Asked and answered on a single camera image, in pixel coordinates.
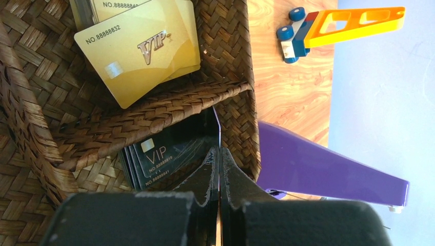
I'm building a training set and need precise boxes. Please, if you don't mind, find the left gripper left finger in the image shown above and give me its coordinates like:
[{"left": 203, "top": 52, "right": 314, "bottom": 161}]
[{"left": 41, "top": 147, "right": 219, "bottom": 245}]

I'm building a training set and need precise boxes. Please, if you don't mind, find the purple metronome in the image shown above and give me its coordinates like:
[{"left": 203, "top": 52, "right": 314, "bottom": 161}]
[{"left": 257, "top": 121, "right": 410, "bottom": 213}]

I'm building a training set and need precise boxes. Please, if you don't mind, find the brown wicker divided basket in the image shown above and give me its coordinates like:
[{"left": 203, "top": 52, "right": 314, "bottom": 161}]
[{"left": 1, "top": 1, "right": 261, "bottom": 245}]

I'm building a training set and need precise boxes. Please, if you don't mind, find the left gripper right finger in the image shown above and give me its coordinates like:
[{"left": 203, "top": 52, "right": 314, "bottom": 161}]
[{"left": 219, "top": 148, "right": 391, "bottom": 245}]

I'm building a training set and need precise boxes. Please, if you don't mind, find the colourful toy block car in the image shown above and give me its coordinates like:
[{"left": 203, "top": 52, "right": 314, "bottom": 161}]
[{"left": 276, "top": 7, "right": 406, "bottom": 64}]

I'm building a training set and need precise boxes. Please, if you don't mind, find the beige card in basket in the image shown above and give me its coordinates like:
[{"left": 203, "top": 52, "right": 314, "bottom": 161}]
[{"left": 74, "top": 1, "right": 200, "bottom": 86}]

